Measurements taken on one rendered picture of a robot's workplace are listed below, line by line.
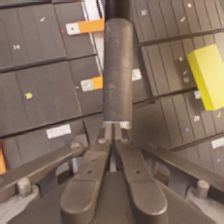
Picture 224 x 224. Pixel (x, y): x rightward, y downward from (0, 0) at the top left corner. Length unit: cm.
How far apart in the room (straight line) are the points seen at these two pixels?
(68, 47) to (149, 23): 22
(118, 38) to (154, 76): 21
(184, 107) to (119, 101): 27
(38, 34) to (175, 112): 39
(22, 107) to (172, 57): 39
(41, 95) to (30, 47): 11
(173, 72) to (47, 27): 33
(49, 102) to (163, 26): 35
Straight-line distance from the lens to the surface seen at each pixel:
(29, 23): 46
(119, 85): 23
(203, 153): 50
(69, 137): 38
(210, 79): 48
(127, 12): 28
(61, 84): 39
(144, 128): 40
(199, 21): 56
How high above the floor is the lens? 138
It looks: 80 degrees down
